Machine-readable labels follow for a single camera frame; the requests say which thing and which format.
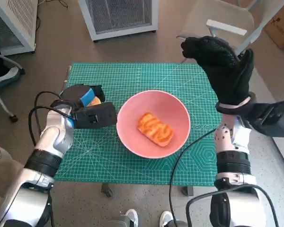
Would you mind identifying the green cutting mat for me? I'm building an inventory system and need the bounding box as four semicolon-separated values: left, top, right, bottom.
53;62;222;185

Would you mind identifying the grey metal frame chair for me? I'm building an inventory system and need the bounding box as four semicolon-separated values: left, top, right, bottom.
0;49;26;122

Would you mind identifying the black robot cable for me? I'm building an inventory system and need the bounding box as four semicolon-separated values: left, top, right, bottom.
186;184;280;227
34;91;63;133
28;106;74;148
168;129;217;227

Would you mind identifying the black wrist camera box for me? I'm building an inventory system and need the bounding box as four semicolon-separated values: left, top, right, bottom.
72;102;118;130
238;99;284;137

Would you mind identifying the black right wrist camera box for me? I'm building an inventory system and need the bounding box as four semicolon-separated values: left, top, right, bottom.
238;99;284;137

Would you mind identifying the black table foot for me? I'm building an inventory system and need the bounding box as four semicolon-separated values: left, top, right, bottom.
181;185;194;197
101;183;113;197

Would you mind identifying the white perforated metal cabinet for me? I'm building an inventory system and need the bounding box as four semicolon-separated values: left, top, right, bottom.
77;0;159;43
0;0;38;56

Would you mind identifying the thin black floor cable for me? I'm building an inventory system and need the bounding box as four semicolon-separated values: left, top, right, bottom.
36;0;68;30

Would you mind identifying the round bread bun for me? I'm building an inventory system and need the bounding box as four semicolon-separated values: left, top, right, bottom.
89;96;102;106

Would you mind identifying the pink bowl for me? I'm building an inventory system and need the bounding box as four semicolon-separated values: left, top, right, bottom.
116;89;192;159

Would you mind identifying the cardboard box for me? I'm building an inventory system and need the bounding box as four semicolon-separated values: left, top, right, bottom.
264;4;284;50

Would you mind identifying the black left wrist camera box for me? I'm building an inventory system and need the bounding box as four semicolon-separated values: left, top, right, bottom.
72;102;118;130

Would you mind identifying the person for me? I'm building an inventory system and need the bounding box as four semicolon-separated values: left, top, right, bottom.
0;27;21;88
0;141;24;197

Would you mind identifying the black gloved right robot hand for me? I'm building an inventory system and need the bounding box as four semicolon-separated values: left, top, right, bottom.
181;35;255;106

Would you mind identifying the white shoe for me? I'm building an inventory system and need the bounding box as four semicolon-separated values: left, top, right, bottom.
119;208;138;227
160;211;174;227

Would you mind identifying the braided orange bread loaf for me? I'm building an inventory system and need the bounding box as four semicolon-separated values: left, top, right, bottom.
137;113;175;148

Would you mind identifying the bare left hand blue tape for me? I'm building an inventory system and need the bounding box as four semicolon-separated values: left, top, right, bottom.
61;83;107;108

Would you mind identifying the beige chair with white armrest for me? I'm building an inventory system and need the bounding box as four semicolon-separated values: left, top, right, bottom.
176;0;284;64

